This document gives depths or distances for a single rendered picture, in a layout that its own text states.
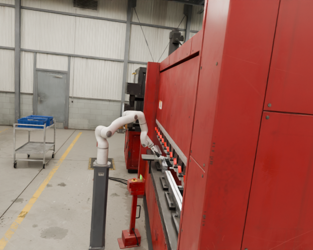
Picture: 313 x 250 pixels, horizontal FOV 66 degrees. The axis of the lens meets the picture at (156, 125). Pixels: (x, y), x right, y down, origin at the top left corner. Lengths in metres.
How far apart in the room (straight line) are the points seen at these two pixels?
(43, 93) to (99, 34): 3.05
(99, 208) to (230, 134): 2.36
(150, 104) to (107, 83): 6.00
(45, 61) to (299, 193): 9.74
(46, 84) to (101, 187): 7.66
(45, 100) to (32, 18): 2.97
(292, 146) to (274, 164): 0.07
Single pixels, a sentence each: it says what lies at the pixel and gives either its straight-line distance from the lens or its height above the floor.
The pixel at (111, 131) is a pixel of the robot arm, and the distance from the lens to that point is 2.63.
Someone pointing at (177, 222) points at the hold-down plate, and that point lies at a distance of 1.96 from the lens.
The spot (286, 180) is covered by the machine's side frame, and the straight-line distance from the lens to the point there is 0.84.
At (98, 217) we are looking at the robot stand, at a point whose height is 0.40.
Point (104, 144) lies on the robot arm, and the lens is 2.68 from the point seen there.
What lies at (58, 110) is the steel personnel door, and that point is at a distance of 10.04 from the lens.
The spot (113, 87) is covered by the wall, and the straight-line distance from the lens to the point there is 9.80.
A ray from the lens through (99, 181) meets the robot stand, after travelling 2.78.
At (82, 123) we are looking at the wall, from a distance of 10.00.
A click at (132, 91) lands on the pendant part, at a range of 4.04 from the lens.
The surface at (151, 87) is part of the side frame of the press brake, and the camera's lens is 3.90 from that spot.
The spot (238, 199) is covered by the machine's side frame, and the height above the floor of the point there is 1.59.
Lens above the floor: 1.89
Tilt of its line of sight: 9 degrees down
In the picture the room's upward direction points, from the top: 5 degrees clockwise
